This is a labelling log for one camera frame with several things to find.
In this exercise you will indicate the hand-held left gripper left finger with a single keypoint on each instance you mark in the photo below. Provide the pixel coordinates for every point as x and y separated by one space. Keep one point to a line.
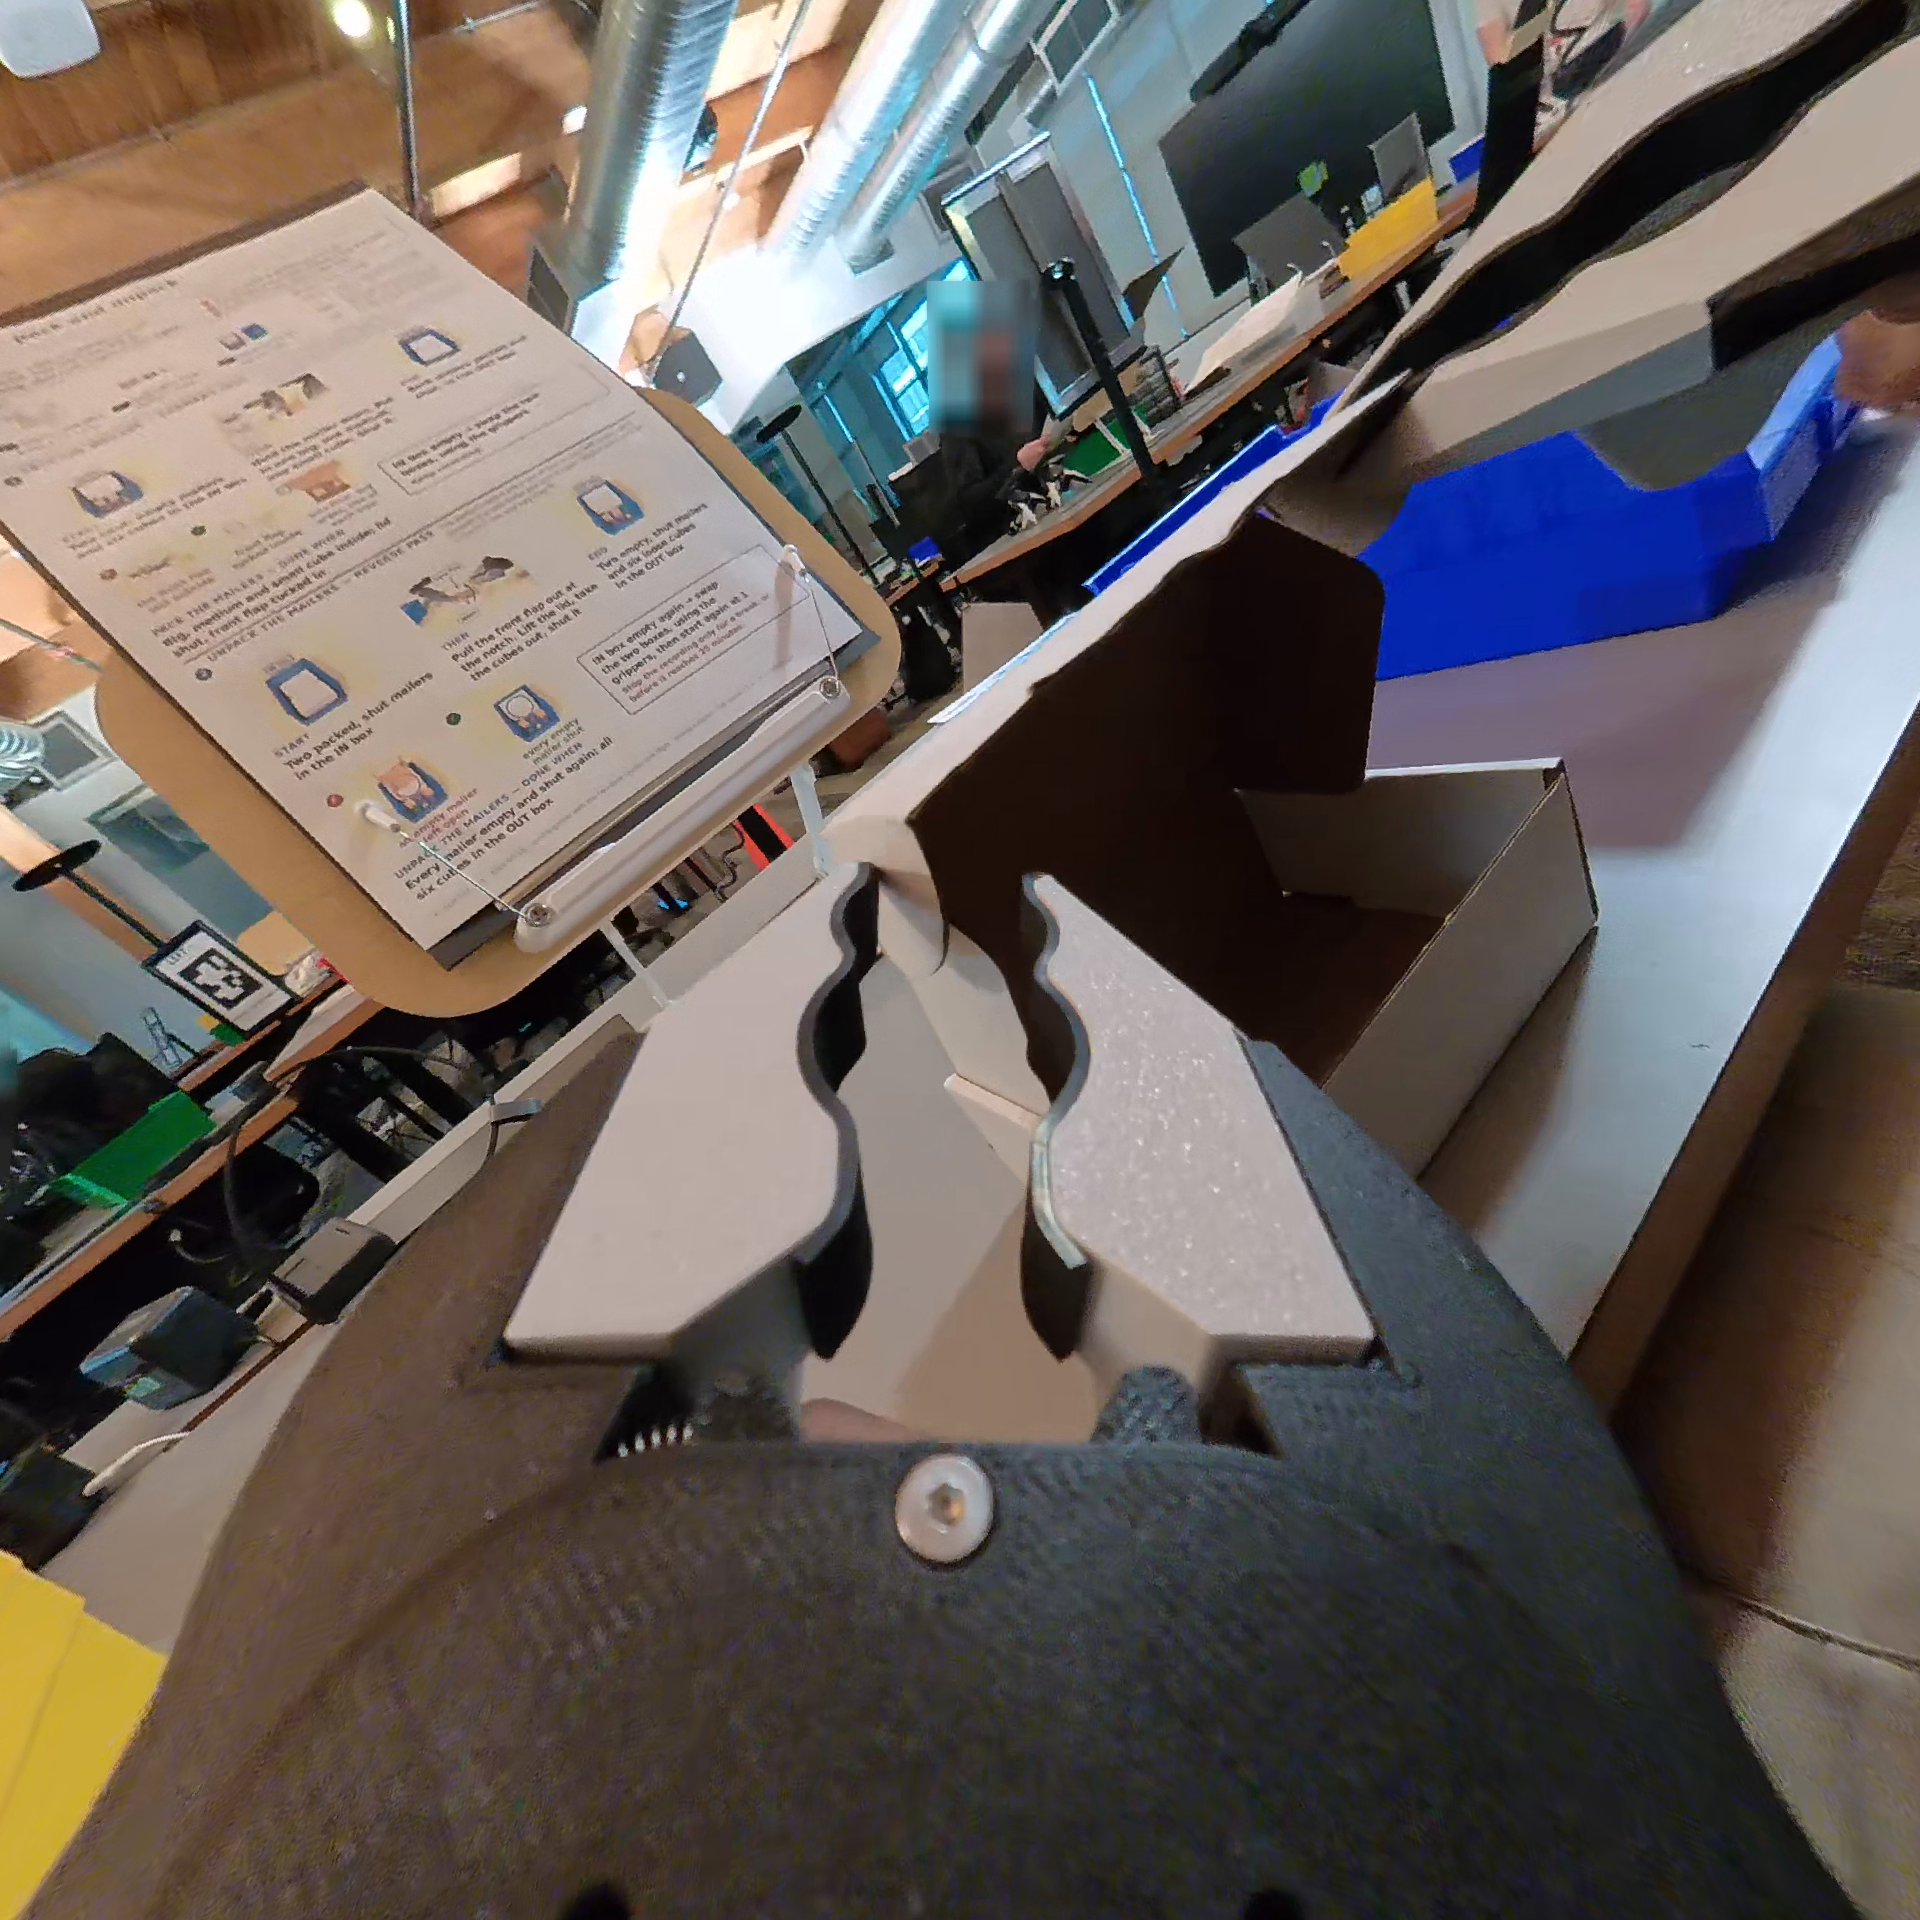
675 1202

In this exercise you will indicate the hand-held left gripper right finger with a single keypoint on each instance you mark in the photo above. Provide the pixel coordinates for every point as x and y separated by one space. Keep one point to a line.
1200 1202

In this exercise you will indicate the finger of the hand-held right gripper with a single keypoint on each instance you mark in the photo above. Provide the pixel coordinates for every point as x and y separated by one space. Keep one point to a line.
1635 90
1589 346

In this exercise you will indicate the blue storage bin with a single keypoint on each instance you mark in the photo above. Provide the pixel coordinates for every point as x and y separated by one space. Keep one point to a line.
1501 571

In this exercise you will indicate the white mailer box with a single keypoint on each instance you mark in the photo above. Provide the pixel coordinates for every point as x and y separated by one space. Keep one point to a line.
1142 750

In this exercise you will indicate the grey desk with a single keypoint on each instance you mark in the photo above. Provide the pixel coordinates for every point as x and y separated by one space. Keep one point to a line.
1652 750

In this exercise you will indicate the person's right hand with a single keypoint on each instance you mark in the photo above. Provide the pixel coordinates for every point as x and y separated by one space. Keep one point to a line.
1893 360

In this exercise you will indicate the small yellow bin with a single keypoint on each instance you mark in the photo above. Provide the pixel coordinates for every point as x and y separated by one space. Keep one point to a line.
1388 234

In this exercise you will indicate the wide black monitor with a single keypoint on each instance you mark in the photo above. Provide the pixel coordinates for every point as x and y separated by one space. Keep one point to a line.
1291 149

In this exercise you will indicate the black and white marker tag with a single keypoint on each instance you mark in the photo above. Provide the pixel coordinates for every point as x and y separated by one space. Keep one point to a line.
219 980

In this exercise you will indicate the black device box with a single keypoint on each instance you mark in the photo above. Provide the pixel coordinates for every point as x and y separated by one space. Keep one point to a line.
165 1349

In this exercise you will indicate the green storage bin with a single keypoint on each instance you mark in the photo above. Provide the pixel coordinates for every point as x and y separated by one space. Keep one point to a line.
135 1148

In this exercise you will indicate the narrow computer monitor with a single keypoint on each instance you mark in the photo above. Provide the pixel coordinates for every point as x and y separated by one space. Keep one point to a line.
1036 224

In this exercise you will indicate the printed instruction sheet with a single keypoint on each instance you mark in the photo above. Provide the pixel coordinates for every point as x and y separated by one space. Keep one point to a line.
376 525

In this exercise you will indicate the large silver duct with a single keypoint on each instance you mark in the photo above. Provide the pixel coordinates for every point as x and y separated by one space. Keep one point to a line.
932 120

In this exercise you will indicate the silver spiral duct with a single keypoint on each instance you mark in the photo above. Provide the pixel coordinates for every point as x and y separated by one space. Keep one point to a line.
645 136

